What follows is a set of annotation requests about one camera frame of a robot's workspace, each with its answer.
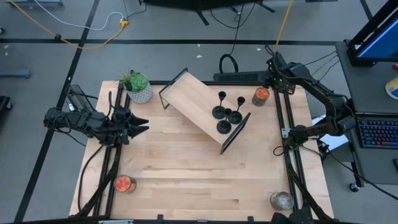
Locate grey metal floor bar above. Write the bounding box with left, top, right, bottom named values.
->
left=0, top=70, right=31, bottom=79

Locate wooden shelf riser black frame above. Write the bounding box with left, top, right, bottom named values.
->
left=158, top=67, right=251, bottom=156

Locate white paper sheet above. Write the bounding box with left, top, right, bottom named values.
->
left=310, top=113, right=351, bottom=152

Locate grey desk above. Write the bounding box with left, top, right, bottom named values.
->
left=335, top=40, right=398, bottom=186

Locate computer monitor on stand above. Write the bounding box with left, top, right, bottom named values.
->
left=346, top=0, right=398, bottom=67

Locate black looped cable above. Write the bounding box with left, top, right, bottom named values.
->
left=218, top=2, right=246, bottom=74

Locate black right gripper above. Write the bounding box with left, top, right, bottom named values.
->
left=266, top=52, right=296, bottom=95

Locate black metal candlestick holder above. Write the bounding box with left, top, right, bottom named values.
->
left=211, top=90, right=227, bottom=120
left=228, top=96, right=246, bottom=125
left=216, top=108, right=233, bottom=135

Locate black rounded object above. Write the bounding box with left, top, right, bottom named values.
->
left=269, top=207, right=313, bottom=224

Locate yellow extension cable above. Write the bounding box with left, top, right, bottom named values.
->
left=269, top=0, right=294, bottom=71
left=8, top=0, right=129, bottom=50

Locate black power strip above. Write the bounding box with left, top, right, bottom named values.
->
left=213, top=69, right=271, bottom=83

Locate candle jar with orange wax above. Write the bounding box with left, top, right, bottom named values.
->
left=113, top=174, right=137, bottom=194
left=251, top=86, right=271, bottom=108

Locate thin black cable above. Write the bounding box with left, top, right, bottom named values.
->
left=306, top=50, right=338, bottom=65
left=317, top=60, right=340, bottom=82
left=312, top=55, right=339, bottom=76

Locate black floor cable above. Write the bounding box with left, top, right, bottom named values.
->
left=320, top=146, right=398, bottom=202

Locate black aluminium table frame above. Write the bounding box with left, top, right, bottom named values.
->
left=74, top=80, right=335, bottom=224

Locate round yellow blue pad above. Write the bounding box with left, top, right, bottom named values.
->
left=384, top=76, right=398, bottom=100

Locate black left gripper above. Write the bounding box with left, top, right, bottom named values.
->
left=112, top=106, right=150, bottom=146

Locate backlit keyboard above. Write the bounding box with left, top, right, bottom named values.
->
left=357, top=118, right=398, bottom=149

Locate white cable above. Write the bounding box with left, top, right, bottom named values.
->
left=33, top=0, right=125, bottom=32

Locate candle jar with grey wax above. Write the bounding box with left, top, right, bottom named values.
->
left=269, top=191, right=295, bottom=211

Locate black caster foot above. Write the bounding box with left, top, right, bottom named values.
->
left=0, top=95, right=13, bottom=112

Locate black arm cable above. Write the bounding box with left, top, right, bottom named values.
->
left=76, top=143, right=106, bottom=214

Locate grey equipment base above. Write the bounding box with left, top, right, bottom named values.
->
left=5, top=0, right=65, bottom=7

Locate succulent in white patterned pot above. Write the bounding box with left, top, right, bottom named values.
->
left=119, top=70, right=154, bottom=105

